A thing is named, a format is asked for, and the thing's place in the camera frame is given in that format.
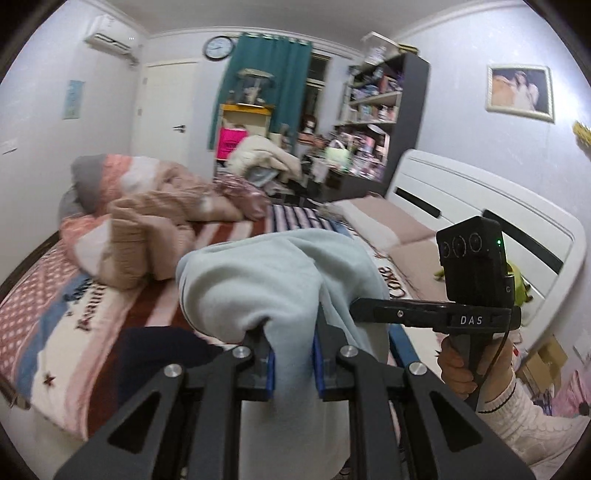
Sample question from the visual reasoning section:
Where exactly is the yellow wall ornament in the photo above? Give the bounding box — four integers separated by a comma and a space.
573, 121, 591, 160

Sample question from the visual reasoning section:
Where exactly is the striped printed bed blanket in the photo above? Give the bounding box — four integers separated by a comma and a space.
0, 203, 446, 445

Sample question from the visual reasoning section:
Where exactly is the white door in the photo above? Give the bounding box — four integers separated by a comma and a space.
134, 60, 202, 182

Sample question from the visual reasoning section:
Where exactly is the dark bookshelf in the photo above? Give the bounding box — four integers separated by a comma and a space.
295, 53, 431, 205

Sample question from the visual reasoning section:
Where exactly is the shiny pink cloth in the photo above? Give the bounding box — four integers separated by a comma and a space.
211, 178, 274, 222

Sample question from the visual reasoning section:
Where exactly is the white air conditioner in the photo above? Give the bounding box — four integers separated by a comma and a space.
84, 16, 140, 59

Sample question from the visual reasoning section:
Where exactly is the light blue garment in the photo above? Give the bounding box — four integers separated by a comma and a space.
175, 229, 391, 480

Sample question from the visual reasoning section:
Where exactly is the teal curtain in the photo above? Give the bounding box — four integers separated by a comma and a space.
208, 33, 315, 151

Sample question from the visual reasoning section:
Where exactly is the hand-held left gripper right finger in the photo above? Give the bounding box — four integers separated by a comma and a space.
312, 302, 537, 480

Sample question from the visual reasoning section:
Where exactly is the window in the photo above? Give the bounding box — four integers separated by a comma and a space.
305, 52, 334, 136

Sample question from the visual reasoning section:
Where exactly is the yellow cabinet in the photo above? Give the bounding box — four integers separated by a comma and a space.
217, 104, 277, 163

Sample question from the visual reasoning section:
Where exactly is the dark navy cloth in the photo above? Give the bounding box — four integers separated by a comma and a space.
113, 325, 228, 412

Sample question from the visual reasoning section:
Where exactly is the mint green bag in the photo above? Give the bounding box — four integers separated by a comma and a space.
323, 141, 352, 170

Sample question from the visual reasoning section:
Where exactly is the brown ribbed comforter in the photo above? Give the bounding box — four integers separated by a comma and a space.
58, 154, 246, 291

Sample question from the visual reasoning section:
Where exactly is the round wall clock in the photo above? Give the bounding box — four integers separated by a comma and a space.
204, 36, 235, 62

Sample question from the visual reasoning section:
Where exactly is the person's right hand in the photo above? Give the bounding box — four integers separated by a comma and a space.
436, 333, 515, 401

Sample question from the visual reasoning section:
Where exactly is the small light blue wall poster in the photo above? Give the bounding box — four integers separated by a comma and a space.
62, 79, 86, 121

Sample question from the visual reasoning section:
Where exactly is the white bed headboard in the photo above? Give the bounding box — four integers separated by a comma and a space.
385, 148, 587, 326

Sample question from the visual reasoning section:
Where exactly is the framed wall picture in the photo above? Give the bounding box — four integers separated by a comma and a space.
486, 65, 555, 123

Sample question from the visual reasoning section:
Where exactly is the green plush toy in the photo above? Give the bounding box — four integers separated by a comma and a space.
433, 261, 534, 306

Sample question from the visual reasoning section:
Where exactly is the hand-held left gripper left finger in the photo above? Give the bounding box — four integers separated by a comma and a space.
53, 328, 278, 480

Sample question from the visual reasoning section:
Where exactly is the cream clothes pile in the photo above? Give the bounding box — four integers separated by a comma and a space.
228, 135, 304, 188

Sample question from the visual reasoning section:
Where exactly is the carousel ornament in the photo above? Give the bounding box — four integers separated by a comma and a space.
235, 68, 274, 106

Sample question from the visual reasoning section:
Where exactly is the black cable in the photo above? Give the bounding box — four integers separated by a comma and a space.
475, 323, 511, 412

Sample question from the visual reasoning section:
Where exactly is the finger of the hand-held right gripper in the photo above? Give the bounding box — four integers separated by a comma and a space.
387, 323, 422, 370
349, 298, 450, 328

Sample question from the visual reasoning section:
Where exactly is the cardboard box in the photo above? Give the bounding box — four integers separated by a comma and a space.
516, 335, 570, 394

